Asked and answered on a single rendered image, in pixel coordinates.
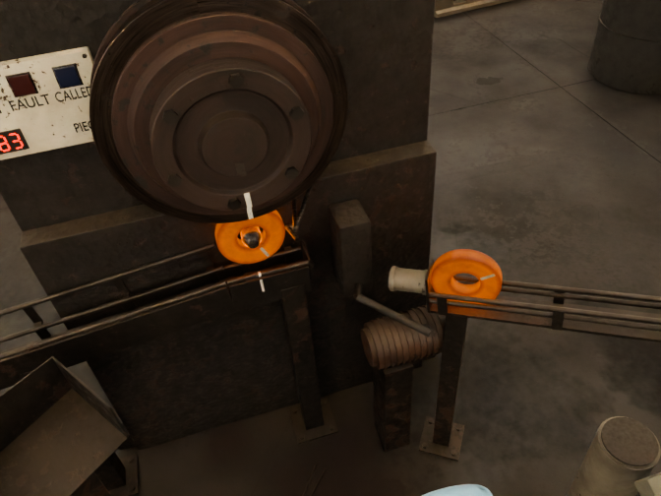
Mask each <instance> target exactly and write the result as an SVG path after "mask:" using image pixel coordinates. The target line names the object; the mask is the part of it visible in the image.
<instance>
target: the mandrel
mask: <svg viewBox="0 0 661 496"><path fill-rule="evenodd" d="M240 235H241V239H242V242H243V244H244V245H245V246H247V247H249V248H252V249H254V248H257V247H258V246H259V245H260V243H261V241H262V234H261V232H260V229H259V227H258V226H249V227H246V228H244V229H243V230H241V231H240Z"/></svg>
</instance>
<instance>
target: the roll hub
mask: <svg viewBox="0 0 661 496"><path fill-rule="evenodd" d="M233 73H239V74H240V75H241V76H242V77H243V78H244V82H243V85H242V87H239V88H235V89H234V88H233V87H232V86H231V85H230V84H229V83H228V80H229V77H230V74H233ZM295 106H300V107H301V108H302V109H303V110H304V115H303V117H302V119H299V120H294V119H293V118H292V117H291V116H290V115H289V113H290V111H291V108H292V107H295ZM169 109H173V110H174V111H175V112H176V113H177V114H178V118H177V122H176V123H173V124H169V125H168V124H167V123H166V122H165V121H163V120H162V116H163V112H164V110H169ZM311 145H312V125H311V120H310V117H309V114H308V111H307V109H306V107H305V105H304V103H303V101H302V99H301V98H300V96H299V94H298V92H297V91H296V90H295V89H294V87H293V86H292V85H291V83H290V82H289V81H288V80H287V79H286V78H285V77H284V76H283V75H281V74H280V73H279V72H277V71H276V70H275V69H274V68H272V67H270V66H268V65H266V64H264V63H261V62H258V61H255V60H252V59H247V58H240V57H222V58H215V59H211V60H207V61H204V62H201V63H199V64H196V65H194V66H192V67H190V68H188V69H186V70H185V71H183V72H182V73H180V74H179V75H178V76H176V77H175V78H174V79H173V80H172V81H171V82H170V83H169V84H168V85H167V86H166V87H165V88H164V90H163V91H162V92H161V94H160V95H159V97H158V99H157V100H156V102H155V105H154V107H153V109H152V113H151V116H150V149H151V155H152V160H153V163H154V165H155V168H156V170H157V172H158V174H159V175H160V177H161V179H162V180H163V181H164V183H165V184H166V185H167V186H168V187H169V188H170V189H171V190H172V191H173V192H174V193H176V194H177V195H178V196H180V197H181V198H183V199H184V200H186V201H188V202H190V203H192V204H195V205H197V206H200V207H204V208H208V209H213V210H222V211H232V210H231V209H229V208H228V206H227V205H228V202H229V200H230V199H234V198H237V199H238V200H239V201H240V202H241V206H240V208H239V209H238V210H241V209H247V204H246V200H245V196H244V194H245V193H249V194H250V198H251V202H252V206H253V207H254V206H256V205H259V204H261V203H264V202H266V201H268V200H270V199H272V198H273V197H275V196H277V195H278V194H280V193H281V192H282V191H284V190H285V189H286V188H287V187H288V186H289V185H290V184H291V183H292V182H293V181H294V180H295V179H296V178H297V177H296V178H294V179H290V180H289V179H288V178H287V177H286V176H285V171H286V169H287V168H289V167H293V166H294V167H295V168H296V169H297V170H298V175H299V174H300V172H301V170H302V169H303V167H304V165H305V163H306V161H307V159H308V156H309V153H310V149H311ZM174 173H176V174H178V175H179V176H180V177H181V178H182V180H181V183H180V185H179V186H175V187H172V186H170V185H169V184H168V183H167V179H168V175H170V174H174ZM298 175H297V176H298Z"/></svg>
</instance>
